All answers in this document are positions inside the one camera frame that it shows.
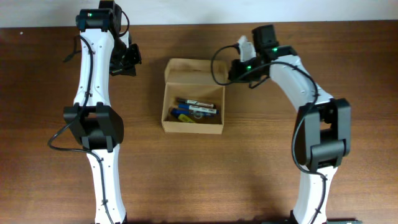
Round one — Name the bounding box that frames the brown cardboard box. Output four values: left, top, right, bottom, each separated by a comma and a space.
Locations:
161, 58, 228, 134

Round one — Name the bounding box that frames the black whiteboard marker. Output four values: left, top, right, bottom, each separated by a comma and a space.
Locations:
176, 98, 215, 108

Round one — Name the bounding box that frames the blue whiteboard marker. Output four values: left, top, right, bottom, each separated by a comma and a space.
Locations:
178, 104, 219, 114

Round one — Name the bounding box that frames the yellow tape roll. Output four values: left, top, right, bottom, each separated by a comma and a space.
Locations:
193, 113, 203, 119

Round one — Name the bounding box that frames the blue ballpoint pen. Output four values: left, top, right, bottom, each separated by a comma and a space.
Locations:
171, 108, 215, 117

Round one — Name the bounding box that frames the yellow highlighter blue cap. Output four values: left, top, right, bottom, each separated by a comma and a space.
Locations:
177, 114, 195, 123

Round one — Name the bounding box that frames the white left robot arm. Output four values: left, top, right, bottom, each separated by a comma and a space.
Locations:
63, 1, 142, 223

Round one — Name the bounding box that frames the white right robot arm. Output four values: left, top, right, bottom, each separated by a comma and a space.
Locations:
228, 25, 351, 223

